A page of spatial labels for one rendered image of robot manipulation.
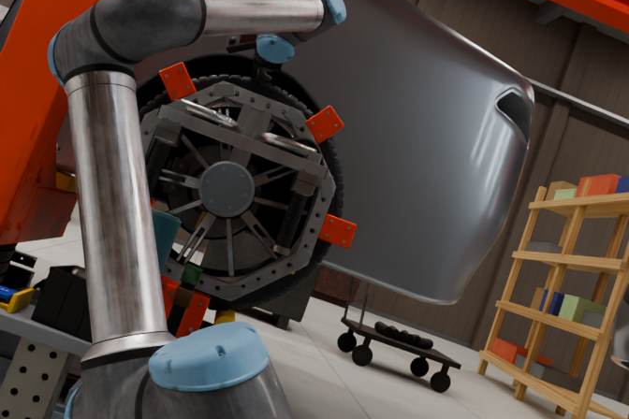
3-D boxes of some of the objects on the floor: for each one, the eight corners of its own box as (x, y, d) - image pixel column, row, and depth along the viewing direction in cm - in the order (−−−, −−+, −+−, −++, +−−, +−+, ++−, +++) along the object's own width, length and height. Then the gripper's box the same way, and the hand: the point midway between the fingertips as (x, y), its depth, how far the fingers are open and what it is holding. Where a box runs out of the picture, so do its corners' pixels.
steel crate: (301, 337, 590) (329, 258, 597) (187, 296, 577) (217, 217, 583) (289, 319, 680) (314, 252, 686) (190, 284, 666) (216, 215, 673)
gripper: (285, 49, 177) (273, 98, 195) (291, 24, 182) (278, 75, 200) (254, 41, 177) (244, 91, 194) (260, 17, 181) (250, 67, 199)
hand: (253, 78), depth 196 cm, fingers closed, pressing on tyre
